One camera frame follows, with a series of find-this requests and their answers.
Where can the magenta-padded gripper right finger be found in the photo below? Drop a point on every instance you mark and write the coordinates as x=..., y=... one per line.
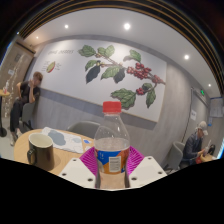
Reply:
x=146, y=170

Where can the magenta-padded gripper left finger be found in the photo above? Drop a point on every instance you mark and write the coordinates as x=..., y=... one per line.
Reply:
x=78, y=171

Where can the clear red-capped drink bottle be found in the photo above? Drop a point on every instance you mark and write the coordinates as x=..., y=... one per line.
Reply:
x=111, y=150

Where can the grey upholstered chair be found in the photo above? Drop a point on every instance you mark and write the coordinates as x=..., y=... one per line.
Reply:
x=85, y=128
x=28, y=113
x=175, y=155

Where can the dark mug with white inside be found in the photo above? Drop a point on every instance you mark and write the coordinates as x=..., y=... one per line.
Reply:
x=41, y=151

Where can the person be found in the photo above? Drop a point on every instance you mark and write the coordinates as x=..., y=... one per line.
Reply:
x=192, y=146
x=25, y=96

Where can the white paper door sign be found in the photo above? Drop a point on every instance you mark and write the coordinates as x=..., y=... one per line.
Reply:
x=193, y=114

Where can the green exit sign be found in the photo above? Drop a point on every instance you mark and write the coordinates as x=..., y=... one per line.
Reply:
x=202, y=92

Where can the small round wooden side table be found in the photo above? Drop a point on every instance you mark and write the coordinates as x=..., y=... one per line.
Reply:
x=2, y=95

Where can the small clear bottle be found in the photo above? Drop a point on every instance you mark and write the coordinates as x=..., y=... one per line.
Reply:
x=5, y=87

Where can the round recessed ceiling lights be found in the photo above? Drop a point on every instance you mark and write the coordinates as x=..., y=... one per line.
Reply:
x=127, y=26

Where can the wall notice board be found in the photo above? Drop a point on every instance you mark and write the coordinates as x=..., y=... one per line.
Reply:
x=216, y=107

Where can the large coffee branch wall mural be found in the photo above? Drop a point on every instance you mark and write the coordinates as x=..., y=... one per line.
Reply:
x=83, y=76

